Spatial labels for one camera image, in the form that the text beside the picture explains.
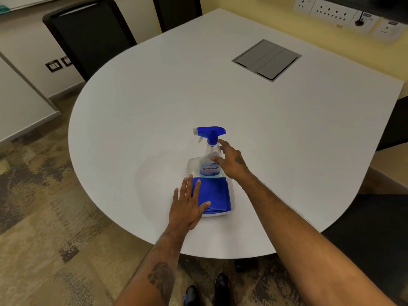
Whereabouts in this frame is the person's left hand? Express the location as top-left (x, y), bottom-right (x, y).
top-left (168, 174), bottom-right (212, 232)

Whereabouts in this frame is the person's right hand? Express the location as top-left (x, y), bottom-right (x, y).
top-left (210, 139), bottom-right (253, 182)

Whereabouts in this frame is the clear spray bottle blue trigger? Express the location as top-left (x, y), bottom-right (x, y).
top-left (193, 126), bottom-right (227, 179)

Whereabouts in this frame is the person's left forearm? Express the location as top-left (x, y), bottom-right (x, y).
top-left (114, 227), bottom-right (189, 306)

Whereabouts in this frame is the person's right forearm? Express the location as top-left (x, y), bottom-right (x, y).
top-left (237, 174), bottom-right (396, 306)

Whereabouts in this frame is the blue microfibre cloth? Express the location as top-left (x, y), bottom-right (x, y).
top-left (191, 177), bottom-right (232, 215)

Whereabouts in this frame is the clear plastic tray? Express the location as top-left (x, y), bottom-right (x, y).
top-left (187, 157), bottom-right (236, 218)

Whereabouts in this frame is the black table base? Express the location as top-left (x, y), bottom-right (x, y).
top-left (235, 258), bottom-right (257, 273)

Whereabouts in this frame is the person's right black shoe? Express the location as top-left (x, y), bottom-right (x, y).
top-left (214, 273), bottom-right (231, 306)

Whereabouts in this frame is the person's black shoe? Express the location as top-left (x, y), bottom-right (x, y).
top-left (183, 285), bottom-right (200, 306)
top-left (214, 273), bottom-right (231, 306)

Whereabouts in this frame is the person's left black shoe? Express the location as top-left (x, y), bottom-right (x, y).
top-left (183, 285), bottom-right (200, 306)

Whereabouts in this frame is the black chair with narrow back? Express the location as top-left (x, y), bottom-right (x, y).
top-left (152, 0), bottom-right (203, 33)

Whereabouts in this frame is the black chair with wide back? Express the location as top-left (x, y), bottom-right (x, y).
top-left (42, 0), bottom-right (138, 82)

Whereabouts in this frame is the black upholstered seat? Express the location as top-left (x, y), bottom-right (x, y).
top-left (321, 194), bottom-right (408, 306)

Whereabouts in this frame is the grey table cable box lid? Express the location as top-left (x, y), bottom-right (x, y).
top-left (231, 39), bottom-right (302, 83)

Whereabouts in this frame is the white wall socket strip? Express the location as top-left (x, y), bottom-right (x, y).
top-left (292, 0), bottom-right (380, 30)

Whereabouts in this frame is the white single wall socket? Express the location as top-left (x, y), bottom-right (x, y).
top-left (372, 18), bottom-right (408, 42)

